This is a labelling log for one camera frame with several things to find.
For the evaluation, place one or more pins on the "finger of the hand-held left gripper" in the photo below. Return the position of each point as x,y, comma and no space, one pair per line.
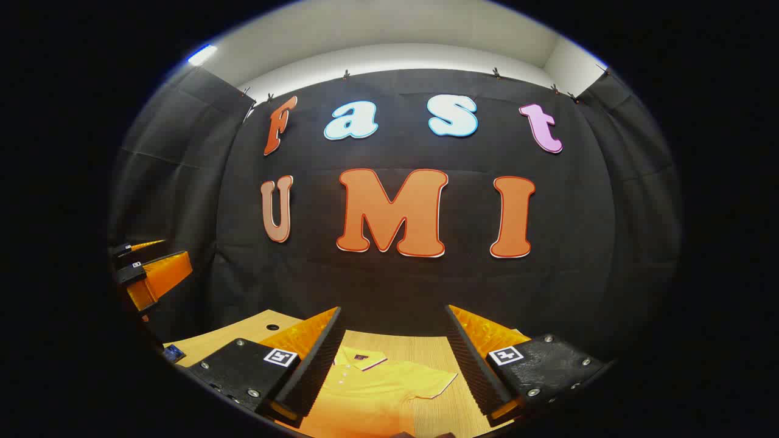
161,277
122,249

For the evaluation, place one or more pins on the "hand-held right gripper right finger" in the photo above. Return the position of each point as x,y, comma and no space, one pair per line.
471,365

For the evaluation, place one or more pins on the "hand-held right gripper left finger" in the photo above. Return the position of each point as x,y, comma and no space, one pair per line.
316,365

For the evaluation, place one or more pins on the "orange T-shirt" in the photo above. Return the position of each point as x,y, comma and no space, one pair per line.
377,389

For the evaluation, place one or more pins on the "black backdrop cloth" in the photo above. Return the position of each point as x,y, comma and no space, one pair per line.
395,286

